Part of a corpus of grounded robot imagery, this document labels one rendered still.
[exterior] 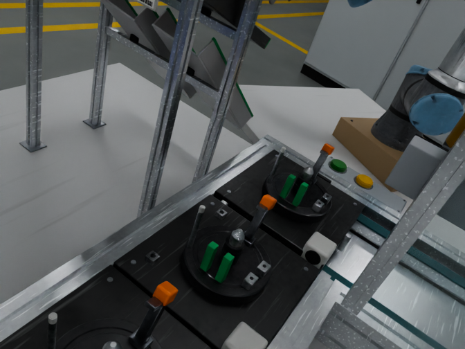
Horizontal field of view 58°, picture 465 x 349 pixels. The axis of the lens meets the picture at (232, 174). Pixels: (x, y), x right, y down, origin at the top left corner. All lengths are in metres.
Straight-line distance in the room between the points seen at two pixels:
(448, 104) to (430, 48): 2.67
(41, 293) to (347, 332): 0.47
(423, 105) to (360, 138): 0.26
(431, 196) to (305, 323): 0.26
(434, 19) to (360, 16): 0.60
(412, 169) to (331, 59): 3.57
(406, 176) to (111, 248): 0.44
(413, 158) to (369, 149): 0.71
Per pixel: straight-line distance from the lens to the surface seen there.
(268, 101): 1.46
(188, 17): 0.61
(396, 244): 0.64
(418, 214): 0.61
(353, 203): 0.94
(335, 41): 4.13
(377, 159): 1.30
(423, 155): 0.61
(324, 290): 0.75
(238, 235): 0.62
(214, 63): 0.79
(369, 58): 4.00
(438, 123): 1.18
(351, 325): 0.76
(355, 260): 0.89
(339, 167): 1.03
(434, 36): 3.81
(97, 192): 0.91
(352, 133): 1.36
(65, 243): 0.81
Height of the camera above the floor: 1.47
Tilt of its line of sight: 35 degrees down
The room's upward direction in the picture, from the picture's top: 20 degrees clockwise
